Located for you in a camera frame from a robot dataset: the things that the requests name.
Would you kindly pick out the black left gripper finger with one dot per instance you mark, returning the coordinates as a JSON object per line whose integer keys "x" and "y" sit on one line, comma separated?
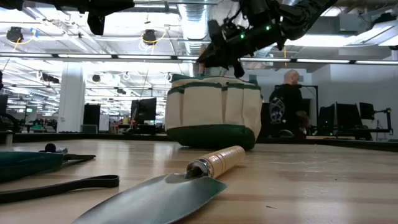
{"x": 115, "y": 4}

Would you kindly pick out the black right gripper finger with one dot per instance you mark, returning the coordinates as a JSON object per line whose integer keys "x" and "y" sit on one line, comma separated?
{"x": 238, "y": 68}
{"x": 217, "y": 56}

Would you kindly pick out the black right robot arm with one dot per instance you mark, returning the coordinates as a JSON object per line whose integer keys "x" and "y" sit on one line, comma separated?
{"x": 304, "y": 15}

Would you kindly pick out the cream and green gardening bag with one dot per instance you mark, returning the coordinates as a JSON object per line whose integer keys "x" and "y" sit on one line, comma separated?
{"x": 211, "y": 105}

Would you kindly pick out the black ceiling-mounted device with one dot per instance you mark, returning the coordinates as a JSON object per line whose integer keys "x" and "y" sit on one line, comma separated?
{"x": 149, "y": 37}
{"x": 14, "y": 34}

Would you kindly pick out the long ceiling light strip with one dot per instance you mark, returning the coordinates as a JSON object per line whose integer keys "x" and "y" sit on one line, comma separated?
{"x": 84, "y": 56}

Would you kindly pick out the person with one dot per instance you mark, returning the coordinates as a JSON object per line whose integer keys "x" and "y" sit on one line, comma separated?
{"x": 286, "y": 102}

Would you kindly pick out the bright ceiling light panel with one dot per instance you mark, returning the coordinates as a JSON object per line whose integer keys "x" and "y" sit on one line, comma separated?
{"x": 326, "y": 40}

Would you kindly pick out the grey rounded desk object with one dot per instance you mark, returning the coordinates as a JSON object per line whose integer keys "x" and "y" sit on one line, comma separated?
{"x": 286, "y": 133}

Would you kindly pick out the white building pillar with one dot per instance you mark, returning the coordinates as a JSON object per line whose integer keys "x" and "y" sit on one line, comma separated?
{"x": 71, "y": 99}

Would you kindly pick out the grey-green floor bin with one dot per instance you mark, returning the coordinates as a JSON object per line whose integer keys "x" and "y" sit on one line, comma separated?
{"x": 89, "y": 128}

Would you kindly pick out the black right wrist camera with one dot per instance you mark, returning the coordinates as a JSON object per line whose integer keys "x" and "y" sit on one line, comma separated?
{"x": 216, "y": 32}

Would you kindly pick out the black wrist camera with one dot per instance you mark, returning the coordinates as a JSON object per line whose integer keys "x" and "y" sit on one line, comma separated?
{"x": 216, "y": 32}
{"x": 96, "y": 23}

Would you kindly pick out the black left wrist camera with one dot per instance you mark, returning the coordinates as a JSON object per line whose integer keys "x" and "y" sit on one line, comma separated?
{"x": 96, "y": 23}

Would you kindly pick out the silver ribbed ceiling duct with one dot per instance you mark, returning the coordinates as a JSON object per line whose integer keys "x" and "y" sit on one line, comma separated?
{"x": 194, "y": 25}

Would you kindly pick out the thin black stand frame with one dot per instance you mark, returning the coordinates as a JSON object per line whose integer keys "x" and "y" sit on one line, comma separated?
{"x": 311, "y": 86}

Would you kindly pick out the black aluminium table frame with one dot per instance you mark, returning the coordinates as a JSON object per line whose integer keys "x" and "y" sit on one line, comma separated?
{"x": 93, "y": 137}

